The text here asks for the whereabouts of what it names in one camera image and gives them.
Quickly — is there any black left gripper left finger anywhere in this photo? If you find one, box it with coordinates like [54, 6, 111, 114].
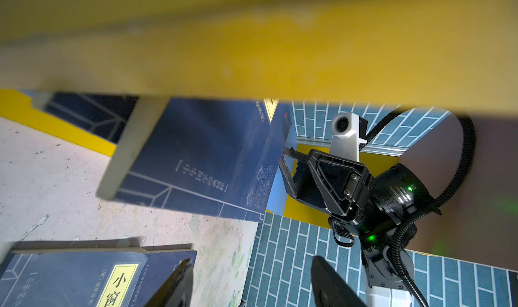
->
[144, 258, 194, 307]

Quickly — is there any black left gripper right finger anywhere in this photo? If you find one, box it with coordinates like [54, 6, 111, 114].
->
[311, 256, 366, 307]

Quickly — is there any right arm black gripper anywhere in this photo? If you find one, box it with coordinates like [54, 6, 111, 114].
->
[279, 148, 433, 236]

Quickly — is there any blue book yellow label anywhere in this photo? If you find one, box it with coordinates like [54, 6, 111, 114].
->
[42, 92, 139, 144]

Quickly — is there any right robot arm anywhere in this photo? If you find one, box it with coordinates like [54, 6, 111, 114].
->
[279, 148, 432, 306]

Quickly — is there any floral table mat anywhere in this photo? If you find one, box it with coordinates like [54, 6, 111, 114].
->
[1, 118, 258, 306]

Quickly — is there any yellow wooden bookshelf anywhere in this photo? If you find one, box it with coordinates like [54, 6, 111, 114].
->
[0, 0, 518, 271]

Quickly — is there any black corrugated cable right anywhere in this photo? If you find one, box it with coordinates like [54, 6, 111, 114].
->
[359, 104, 476, 307]

